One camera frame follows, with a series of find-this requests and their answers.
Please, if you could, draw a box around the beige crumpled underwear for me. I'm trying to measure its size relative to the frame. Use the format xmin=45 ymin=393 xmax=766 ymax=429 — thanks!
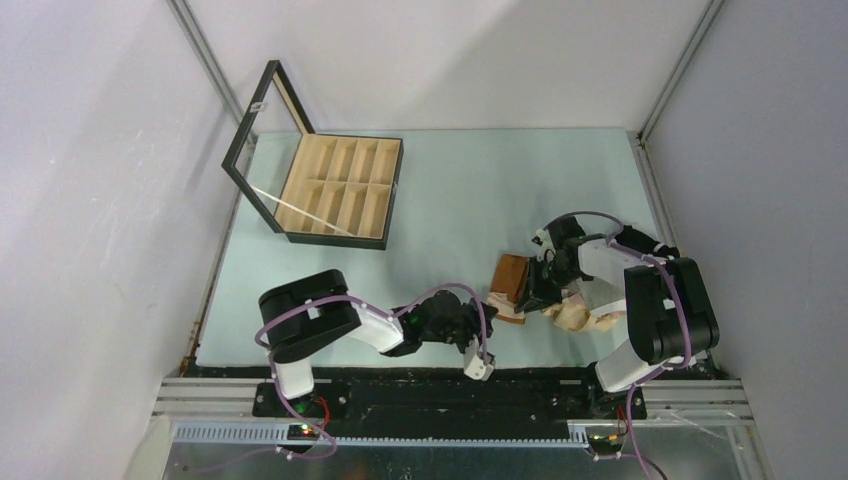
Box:
xmin=542 ymin=303 xmax=626 ymax=332

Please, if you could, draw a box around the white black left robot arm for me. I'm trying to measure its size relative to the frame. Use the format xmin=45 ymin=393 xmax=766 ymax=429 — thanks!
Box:
xmin=254 ymin=269 xmax=498 ymax=417

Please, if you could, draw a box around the cream lid ribbon strap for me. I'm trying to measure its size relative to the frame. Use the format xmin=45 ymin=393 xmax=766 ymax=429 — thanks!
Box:
xmin=251 ymin=185 xmax=352 ymax=236

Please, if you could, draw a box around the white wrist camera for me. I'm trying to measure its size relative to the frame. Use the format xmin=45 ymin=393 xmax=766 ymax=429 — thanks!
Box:
xmin=463 ymin=337 xmax=495 ymax=381
xmin=531 ymin=229 xmax=553 ymax=249

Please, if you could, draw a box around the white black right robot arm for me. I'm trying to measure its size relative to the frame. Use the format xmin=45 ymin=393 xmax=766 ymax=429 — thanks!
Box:
xmin=514 ymin=212 xmax=720 ymax=418

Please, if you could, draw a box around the orange-brown underwear with cream waistband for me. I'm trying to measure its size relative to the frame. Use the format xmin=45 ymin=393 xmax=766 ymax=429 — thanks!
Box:
xmin=486 ymin=254 xmax=529 ymax=325

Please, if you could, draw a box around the right controller board with leds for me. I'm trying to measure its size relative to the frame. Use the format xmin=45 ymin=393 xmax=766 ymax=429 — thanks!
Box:
xmin=587 ymin=433 xmax=628 ymax=456

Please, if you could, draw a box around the grey slotted cable duct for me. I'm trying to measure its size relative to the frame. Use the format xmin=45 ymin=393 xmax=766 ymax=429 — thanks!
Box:
xmin=173 ymin=421 xmax=589 ymax=449

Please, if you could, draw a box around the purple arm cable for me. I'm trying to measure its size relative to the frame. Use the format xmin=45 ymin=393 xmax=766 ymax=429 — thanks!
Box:
xmin=549 ymin=210 xmax=696 ymax=392
xmin=254 ymin=283 xmax=493 ymax=399

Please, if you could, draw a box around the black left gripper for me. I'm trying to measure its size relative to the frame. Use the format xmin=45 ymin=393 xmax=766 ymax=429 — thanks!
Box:
xmin=421 ymin=298 xmax=499 ymax=359

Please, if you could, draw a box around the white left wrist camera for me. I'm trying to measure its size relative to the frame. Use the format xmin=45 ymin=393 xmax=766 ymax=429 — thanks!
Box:
xmin=463 ymin=337 xmax=495 ymax=381

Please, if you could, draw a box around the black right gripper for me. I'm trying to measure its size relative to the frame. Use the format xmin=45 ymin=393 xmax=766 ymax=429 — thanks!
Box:
xmin=517 ymin=257 xmax=580 ymax=315

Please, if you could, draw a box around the black divided storage box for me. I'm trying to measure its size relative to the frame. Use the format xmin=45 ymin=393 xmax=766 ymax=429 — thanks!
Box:
xmin=221 ymin=59 xmax=404 ymax=250

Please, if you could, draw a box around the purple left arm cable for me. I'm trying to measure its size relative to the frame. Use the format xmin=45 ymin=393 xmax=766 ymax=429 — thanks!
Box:
xmin=254 ymin=283 xmax=493 ymax=399

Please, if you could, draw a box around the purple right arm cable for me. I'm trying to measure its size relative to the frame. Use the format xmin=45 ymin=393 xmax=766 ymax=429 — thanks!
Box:
xmin=549 ymin=210 xmax=696 ymax=392

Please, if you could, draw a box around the controller board with leds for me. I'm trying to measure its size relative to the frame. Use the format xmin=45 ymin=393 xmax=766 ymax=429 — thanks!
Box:
xmin=286 ymin=423 xmax=323 ymax=441
xmin=587 ymin=433 xmax=628 ymax=456

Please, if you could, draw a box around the left controller board with leds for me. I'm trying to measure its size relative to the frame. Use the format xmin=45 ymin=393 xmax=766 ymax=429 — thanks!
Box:
xmin=286 ymin=423 xmax=323 ymax=441

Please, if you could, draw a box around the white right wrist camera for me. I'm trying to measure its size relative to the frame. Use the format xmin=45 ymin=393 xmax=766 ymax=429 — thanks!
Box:
xmin=531 ymin=229 xmax=553 ymax=249

